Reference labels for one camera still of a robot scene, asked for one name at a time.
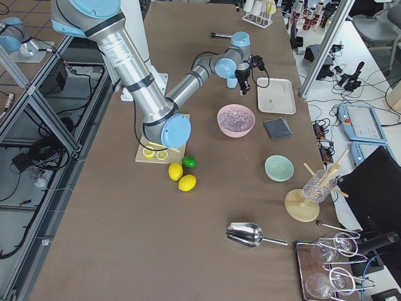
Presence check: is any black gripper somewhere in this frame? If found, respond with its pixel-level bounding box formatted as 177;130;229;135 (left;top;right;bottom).
235;62;251;96

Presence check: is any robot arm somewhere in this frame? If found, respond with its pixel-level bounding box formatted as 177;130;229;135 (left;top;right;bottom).
51;1;251;148
1;17;47;63

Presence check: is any light blue cup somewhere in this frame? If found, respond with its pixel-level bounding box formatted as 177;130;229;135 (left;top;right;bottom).
226;76;238;89

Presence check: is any pink bowl of ice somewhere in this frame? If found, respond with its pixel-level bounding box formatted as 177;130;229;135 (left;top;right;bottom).
217;103;256;138

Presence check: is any pink cup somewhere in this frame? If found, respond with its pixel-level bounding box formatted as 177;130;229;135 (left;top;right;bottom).
251;1;264;16

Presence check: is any white cup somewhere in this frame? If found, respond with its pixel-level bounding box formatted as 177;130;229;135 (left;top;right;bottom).
243;0;254;14

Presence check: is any yellow cup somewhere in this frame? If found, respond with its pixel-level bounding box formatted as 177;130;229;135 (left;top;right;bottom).
266;0;276;15

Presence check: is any steel ice scoop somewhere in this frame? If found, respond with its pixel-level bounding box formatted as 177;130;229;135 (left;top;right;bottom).
226;223;288;248

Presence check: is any cream rabbit tray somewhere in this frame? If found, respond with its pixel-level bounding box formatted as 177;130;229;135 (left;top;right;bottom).
257;77;296;115

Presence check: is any grey folded cloth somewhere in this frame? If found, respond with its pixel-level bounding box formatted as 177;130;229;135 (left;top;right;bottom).
263;117;293;139

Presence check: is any steel muddler black tip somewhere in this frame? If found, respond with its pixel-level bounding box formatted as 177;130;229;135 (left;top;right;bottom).
211;32;232;39

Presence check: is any mint green bowl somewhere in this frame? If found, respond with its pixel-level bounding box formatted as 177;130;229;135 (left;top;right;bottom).
264;155;294;182

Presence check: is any yellow plastic knife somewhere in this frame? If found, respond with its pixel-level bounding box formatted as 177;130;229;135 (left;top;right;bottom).
148;141;181;154

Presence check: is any green lime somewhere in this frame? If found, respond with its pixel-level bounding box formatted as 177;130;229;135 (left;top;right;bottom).
182;156;197;169

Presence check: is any lemon slice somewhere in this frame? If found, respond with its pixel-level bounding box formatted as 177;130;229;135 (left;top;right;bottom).
142;147;156;159
156;150;169;161

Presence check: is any yellow lemon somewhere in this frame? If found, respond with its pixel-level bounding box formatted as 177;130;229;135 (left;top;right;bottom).
178;174;197;192
168;162;184;181

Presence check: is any wooden cutting board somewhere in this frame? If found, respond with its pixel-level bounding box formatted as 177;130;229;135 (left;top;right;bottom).
135;113;191;164

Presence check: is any blue teach pendant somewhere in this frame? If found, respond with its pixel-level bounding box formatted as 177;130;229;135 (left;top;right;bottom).
337;103;387;143
350;141;393;167

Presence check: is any clear glass mug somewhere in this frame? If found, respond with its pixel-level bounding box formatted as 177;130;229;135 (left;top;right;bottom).
303;170;338;203

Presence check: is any wine glass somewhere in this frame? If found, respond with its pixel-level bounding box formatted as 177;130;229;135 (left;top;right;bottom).
311;232;358;264
305;267;356;300

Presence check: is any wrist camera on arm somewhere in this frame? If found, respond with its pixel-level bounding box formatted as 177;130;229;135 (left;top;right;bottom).
250;55;266;71

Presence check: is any white wire cup rack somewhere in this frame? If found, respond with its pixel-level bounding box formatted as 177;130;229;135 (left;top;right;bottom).
242;0;273;29

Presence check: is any aluminium frame post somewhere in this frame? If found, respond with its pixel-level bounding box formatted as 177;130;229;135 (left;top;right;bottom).
299;0;355;100

